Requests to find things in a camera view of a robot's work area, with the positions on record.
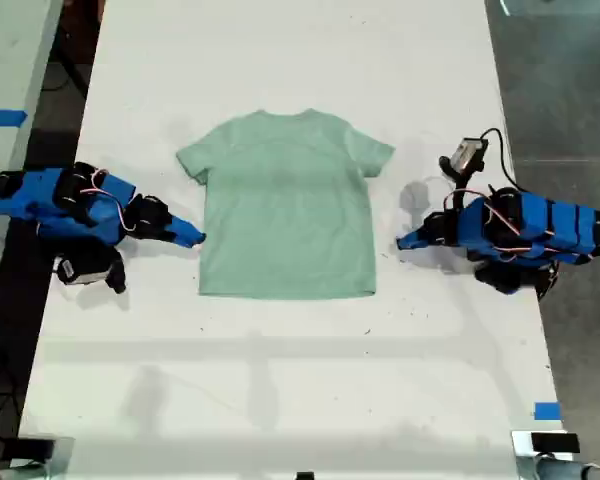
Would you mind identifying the pale green T-shirt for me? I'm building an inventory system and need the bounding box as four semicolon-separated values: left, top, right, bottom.
174;107;397;301

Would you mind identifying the square blue tape piece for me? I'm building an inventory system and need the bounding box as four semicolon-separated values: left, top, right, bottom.
533;401;563;422

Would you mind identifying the small black box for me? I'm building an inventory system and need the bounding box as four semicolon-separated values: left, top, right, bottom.
529;433;581;454
16;438;56;462

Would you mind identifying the black camera stalk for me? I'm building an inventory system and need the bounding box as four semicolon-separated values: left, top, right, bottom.
104;249;128;295
438;155;485;209

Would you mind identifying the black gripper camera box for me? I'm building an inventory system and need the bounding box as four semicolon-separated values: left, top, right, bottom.
448;136;490;172
54;255;110;287

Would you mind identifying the black camera cable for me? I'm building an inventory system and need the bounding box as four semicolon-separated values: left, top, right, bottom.
479;127;529;194

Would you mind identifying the thin black floor cable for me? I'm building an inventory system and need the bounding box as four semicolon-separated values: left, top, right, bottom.
42;29;96;94

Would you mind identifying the white metal bracket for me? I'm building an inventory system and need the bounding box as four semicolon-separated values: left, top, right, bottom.
510;429;582;480

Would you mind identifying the grey metal bracket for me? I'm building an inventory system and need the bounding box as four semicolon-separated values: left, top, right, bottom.
43;436;77;480

